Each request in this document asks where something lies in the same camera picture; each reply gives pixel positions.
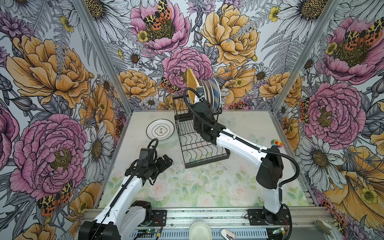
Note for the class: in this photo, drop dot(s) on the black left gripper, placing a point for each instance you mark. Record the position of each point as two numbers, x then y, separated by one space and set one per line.
163 166

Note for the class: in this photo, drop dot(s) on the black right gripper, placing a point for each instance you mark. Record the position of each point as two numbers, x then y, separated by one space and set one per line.
193 109

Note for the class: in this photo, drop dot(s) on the orange sunburst plate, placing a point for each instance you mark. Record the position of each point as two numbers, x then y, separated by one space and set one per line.
201 89
211 95

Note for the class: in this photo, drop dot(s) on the blue white striped plate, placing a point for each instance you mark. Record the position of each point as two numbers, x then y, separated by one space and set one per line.
216 94

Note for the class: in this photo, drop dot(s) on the white grey emblem plate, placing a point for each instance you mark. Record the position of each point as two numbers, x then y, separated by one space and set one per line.
161 129

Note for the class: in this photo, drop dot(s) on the cream floral oval plate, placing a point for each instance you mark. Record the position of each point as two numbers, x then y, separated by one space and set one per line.
207 91

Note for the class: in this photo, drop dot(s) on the yellow woven placemat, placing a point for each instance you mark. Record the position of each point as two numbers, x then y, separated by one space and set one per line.
192 83

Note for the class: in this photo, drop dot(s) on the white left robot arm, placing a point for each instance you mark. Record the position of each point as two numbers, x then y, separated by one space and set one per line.
123 214

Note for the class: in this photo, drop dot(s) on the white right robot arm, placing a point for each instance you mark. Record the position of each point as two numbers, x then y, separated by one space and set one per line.
268 161

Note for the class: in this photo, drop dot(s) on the rainbow sunflower plush toy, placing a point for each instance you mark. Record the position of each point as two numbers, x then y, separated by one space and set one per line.
277 143

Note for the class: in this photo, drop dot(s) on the white round bowl below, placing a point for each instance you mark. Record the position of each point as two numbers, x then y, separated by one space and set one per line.
200 231

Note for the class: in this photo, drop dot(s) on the small white pink object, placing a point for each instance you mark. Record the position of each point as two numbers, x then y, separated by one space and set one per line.
227 235

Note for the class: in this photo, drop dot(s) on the black wire dish rack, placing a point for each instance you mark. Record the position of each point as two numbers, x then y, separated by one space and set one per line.
196 151

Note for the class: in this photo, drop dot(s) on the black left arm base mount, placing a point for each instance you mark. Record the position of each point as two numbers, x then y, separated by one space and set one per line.
153 218

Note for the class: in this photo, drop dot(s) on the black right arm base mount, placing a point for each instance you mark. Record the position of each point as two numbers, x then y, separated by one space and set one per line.
263 217

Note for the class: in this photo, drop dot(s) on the grey clamp handle right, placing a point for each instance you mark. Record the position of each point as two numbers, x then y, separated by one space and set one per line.
323 226

